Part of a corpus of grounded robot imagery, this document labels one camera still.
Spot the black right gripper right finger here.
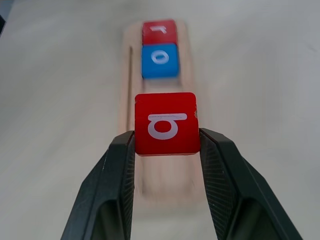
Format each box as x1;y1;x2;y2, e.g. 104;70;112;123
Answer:
198;127;305;240

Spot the long wooden tray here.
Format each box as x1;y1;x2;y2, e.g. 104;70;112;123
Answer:
116;21;210;202

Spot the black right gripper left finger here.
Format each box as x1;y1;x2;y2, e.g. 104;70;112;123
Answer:
60;130;136;240

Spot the red letter r block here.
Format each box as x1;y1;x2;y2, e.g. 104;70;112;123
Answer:
142;19;178;47

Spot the blue letter o block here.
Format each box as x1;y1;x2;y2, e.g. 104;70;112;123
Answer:
141;43;181;79

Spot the red letter b block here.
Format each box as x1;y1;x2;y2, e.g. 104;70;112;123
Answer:
134;92;202;156

